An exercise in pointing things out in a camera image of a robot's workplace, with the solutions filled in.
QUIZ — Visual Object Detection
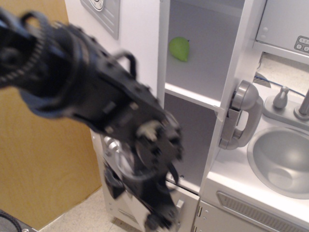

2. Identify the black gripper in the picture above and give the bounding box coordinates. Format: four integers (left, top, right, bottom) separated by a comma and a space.
104, 116, 183, 230

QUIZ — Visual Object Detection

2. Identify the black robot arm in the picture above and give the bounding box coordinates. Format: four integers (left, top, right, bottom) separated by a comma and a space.
0, 9, 183, 232

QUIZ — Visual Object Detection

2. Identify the grey sink basin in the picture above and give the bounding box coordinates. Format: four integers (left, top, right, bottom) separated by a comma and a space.
247, 127, 309, 200

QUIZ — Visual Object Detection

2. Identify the plywood board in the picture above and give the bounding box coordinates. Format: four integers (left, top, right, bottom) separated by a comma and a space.
0, 0, 102, 230

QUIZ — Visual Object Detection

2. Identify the grey faucet base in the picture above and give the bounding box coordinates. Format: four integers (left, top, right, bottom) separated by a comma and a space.
263, 96, 309, 131

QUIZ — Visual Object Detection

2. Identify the grey lower door handle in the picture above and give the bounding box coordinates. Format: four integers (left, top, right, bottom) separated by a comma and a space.
175, 199, 184, 232

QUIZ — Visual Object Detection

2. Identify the silver fridge door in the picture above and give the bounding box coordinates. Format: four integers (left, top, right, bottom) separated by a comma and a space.
64, 0, 169, 184
101, 154, 201, 232

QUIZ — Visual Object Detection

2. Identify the grey toy telephone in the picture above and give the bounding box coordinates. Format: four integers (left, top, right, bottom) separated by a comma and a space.
219, 80, 264, 150

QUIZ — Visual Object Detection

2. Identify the grey faucet knob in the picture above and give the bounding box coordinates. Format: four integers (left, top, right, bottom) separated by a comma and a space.
273, 86, 290, 109

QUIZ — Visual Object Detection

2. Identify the grey ice dispenser panel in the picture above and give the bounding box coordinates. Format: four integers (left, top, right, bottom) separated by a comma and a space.
102, 136, 134, 177

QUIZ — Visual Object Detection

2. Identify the green toy pear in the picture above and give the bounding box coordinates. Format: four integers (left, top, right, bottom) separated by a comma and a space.
169, 37, 190, 62

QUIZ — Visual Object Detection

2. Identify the metal door hinge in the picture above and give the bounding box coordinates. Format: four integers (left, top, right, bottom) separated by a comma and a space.
197, 206, 202, 217

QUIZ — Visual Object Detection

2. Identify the blue cable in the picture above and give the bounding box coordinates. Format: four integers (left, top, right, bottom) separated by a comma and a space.
253, 75, 307, 97

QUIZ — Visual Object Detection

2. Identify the grey oven vent panel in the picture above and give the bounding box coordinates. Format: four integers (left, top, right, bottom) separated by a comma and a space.
216, 191, 309, 232

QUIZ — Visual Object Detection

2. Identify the white fridge shelf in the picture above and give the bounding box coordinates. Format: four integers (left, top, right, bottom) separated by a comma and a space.
165, 83, 221, 112

